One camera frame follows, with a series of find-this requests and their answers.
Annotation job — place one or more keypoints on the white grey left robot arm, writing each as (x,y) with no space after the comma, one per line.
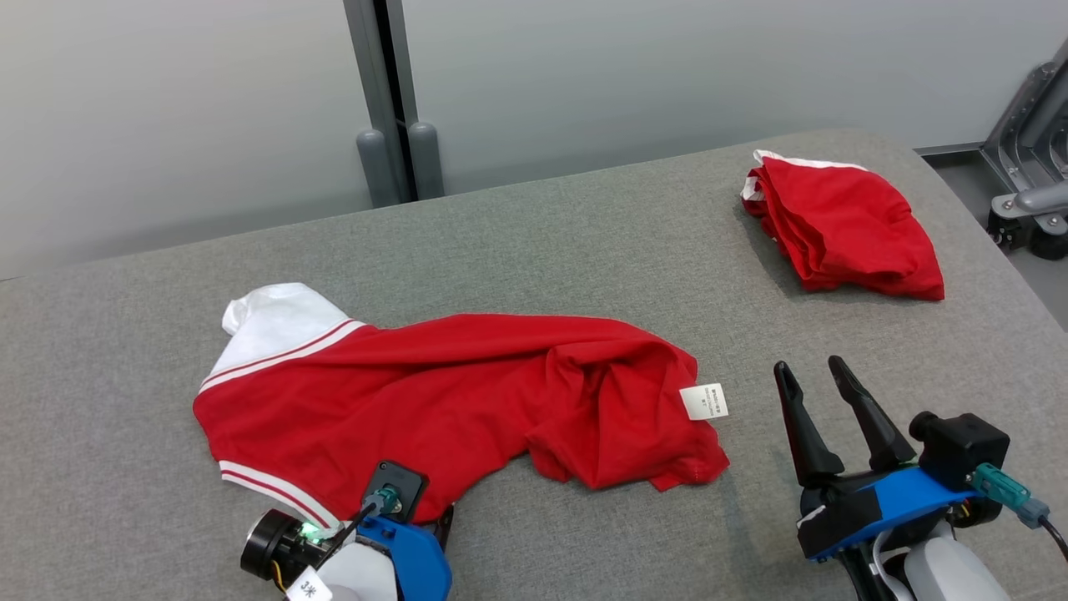
(359,576)

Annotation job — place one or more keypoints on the red garment with white sleeves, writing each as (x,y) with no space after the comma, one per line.
(434,392)

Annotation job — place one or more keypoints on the blue right camera bracket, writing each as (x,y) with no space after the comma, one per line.
(909,501)

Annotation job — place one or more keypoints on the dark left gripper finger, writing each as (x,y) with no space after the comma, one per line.
(445,527)

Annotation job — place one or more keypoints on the grey metal partition post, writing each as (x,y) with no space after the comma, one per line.
(380,75)

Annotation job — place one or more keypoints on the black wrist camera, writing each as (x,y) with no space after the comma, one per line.
(964,446)
(400,484)

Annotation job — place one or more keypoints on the blue left camera bracket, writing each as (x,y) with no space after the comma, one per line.
(417,559)

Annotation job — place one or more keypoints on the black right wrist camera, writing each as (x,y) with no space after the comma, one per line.
(964,446)

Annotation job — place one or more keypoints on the grey rounded post bumper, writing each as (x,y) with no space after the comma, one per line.
(377,171)
(426,163)

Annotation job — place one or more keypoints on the blue camera bracket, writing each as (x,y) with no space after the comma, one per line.
(909,501)
(417,559)

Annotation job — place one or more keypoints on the grey metal wheeled frame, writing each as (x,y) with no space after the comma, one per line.
(1035,150)

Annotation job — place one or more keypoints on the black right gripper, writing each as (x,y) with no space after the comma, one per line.
(838,513)

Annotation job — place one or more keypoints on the red garment with white band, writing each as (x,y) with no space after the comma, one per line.
(843,225)

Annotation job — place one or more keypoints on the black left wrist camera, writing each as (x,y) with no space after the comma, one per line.
(400,484)

